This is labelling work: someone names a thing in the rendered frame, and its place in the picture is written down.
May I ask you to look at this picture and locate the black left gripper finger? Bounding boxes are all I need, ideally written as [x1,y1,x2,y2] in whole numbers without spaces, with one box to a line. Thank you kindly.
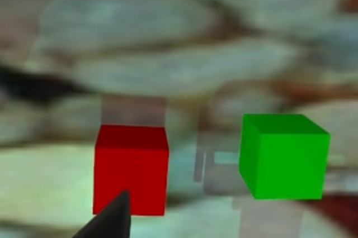
[72,189,132,238]

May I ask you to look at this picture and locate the red cube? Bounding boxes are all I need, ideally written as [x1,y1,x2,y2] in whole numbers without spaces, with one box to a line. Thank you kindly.
[92,124,170,217]

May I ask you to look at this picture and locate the green cube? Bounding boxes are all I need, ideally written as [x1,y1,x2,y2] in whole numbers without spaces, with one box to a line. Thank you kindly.
[238,113,331,201]

